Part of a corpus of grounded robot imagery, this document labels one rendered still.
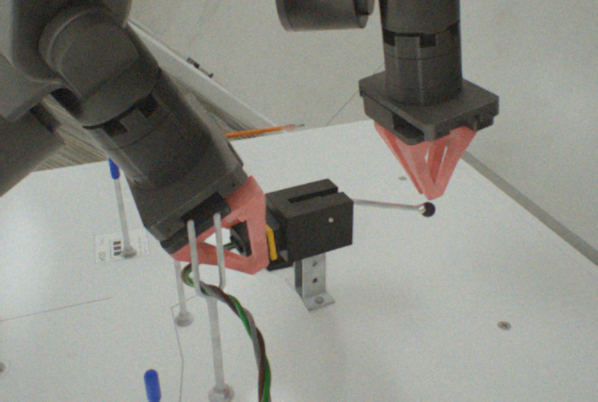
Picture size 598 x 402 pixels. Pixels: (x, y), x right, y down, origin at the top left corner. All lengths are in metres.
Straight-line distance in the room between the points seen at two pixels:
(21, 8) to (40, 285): 0.37
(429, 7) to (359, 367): 0.25
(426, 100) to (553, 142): 1.44
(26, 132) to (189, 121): 0.09
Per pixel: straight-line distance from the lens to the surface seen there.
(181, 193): 0.39
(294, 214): 0.48
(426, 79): 0.49
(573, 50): 2.09
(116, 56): 0.31
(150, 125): 0.38
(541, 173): 1.89
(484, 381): 0.49
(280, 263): 0.58
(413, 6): 0.47
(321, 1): 0.48
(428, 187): 0.55
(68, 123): 1.24
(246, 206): 0.40
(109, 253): 0.63
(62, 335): 0.55
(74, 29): 0.28
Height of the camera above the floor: 1.39
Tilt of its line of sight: 32 degrees down
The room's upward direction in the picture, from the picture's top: 57 degrees counter-clockwise
